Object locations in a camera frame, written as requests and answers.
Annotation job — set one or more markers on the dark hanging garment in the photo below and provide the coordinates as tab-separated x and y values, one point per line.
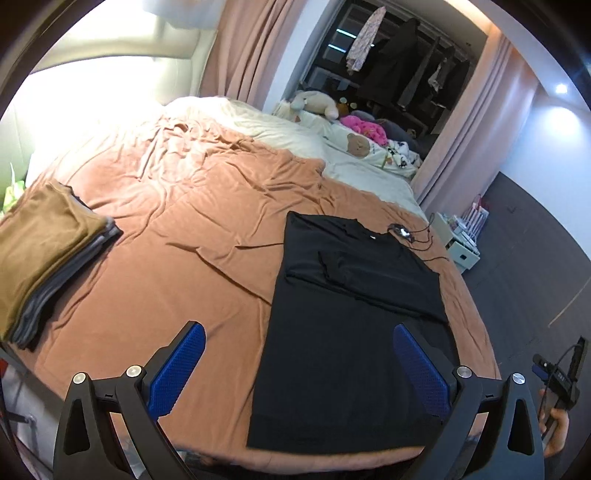
457	78

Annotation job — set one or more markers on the green object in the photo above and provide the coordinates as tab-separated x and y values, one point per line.
11	194

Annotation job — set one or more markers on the black hanging coat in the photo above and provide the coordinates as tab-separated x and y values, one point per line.
392	60

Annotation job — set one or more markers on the black white patterned cloth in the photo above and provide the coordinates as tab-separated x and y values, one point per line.
401	154

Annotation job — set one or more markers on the person's right hand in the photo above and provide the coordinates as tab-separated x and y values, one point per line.
556	429

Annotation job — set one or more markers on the grey cushion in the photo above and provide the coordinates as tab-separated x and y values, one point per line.
397	129

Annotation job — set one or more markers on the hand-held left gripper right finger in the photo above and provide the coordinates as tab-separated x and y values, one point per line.
420	369

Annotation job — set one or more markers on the beige plush toy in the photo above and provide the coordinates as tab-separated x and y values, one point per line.
314	104

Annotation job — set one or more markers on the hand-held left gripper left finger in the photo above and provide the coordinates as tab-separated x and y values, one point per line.
178	369

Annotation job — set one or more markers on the stack of folded clothes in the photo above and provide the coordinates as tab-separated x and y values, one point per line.
41	249

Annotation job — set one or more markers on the floral hanging garment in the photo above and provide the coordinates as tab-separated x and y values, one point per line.
364	41

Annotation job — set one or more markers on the pink plush cloth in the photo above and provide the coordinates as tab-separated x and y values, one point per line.
364	127

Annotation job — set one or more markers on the black t-shirt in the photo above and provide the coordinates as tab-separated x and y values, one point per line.
351	323

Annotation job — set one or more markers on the white drawer cabinet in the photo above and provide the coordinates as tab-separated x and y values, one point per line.
461	254

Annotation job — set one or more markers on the pink curtain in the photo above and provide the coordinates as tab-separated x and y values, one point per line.
480	138
249	55

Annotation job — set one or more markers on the cream headboard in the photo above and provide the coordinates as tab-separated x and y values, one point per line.
115	78

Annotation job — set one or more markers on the ceiling spot light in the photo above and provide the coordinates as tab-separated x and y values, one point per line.
561	88

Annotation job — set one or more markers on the orange blanket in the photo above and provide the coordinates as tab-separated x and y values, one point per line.
184	230

